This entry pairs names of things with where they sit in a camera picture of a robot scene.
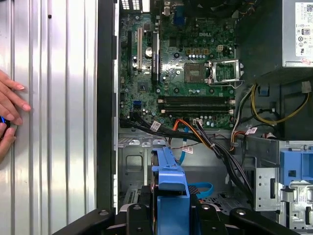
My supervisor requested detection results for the hard disk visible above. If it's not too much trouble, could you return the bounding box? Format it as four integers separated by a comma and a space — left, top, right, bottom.
150, 146, 196, 235

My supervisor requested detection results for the white expansion slot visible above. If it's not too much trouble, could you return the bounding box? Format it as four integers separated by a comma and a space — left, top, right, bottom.
136, 26, 143, 71

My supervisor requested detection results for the metal locking lever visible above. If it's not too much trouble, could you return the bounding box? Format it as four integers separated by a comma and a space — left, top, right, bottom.
207, 78, 245, 89

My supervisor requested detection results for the black expansion slot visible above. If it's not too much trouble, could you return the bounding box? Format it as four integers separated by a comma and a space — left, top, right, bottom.
127, 30, 133, 77

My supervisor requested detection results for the metal socket cover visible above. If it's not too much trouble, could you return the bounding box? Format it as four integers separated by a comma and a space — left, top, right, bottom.
209, 59, 243, 86

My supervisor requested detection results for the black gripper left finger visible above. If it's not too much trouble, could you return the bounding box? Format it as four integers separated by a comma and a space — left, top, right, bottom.
51, 185, 156, 235

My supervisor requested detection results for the black PC case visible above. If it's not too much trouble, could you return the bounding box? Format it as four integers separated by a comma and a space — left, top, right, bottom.
96, 0, 313, 235

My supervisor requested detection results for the silver drive cage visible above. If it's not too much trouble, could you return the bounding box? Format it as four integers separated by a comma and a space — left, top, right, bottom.
244, 137, 313, 235

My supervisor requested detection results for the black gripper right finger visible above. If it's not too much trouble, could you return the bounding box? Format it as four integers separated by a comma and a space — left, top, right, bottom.
188, 185, 303, 235

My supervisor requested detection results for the CPU socket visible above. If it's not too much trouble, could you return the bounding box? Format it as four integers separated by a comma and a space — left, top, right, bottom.
184, 62, 211, 84

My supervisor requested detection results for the person's bare hand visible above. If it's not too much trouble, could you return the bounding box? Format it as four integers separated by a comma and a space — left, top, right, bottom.
0, 70, 31, 163

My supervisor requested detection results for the green motherboard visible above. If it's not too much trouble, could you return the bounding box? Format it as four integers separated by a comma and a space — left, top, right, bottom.
119, 12, 237, 130

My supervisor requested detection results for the yellow wire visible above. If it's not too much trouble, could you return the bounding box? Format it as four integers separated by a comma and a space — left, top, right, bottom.
250, 83, 310, 127

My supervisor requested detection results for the black graphics card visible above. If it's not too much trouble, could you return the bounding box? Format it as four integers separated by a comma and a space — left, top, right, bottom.
151, 31, 161, 85

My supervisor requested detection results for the grey power supply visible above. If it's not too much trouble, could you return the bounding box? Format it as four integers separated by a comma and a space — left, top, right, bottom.
236, 0, 313, 84

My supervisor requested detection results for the black cable bundle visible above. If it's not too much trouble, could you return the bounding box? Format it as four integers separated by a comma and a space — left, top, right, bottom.
129, 111, 255, 204

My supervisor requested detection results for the round black blue-ringed tool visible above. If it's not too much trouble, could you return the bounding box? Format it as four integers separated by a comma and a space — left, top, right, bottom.
0, 115, 12, 142

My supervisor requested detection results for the blue data wire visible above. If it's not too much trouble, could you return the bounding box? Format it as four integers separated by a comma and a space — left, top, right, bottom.
179, 137, 214, 200

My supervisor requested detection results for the orange wire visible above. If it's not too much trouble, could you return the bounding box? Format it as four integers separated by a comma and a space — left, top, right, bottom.
172, 118, 213, 150

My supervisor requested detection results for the black RAM slot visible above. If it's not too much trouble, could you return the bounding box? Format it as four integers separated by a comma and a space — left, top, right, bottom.
157, 99, 236, 104
157, 104, 236, 110
157, 109, 236, 115
157, 95, 236, 100

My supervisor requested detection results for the blue drive latch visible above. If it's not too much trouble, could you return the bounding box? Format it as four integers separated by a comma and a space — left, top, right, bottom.
280, 149, 313, 189

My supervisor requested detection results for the multicoloured labelled wire bundle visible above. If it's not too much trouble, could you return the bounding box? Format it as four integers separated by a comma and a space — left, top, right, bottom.
229, 126, 260, 151

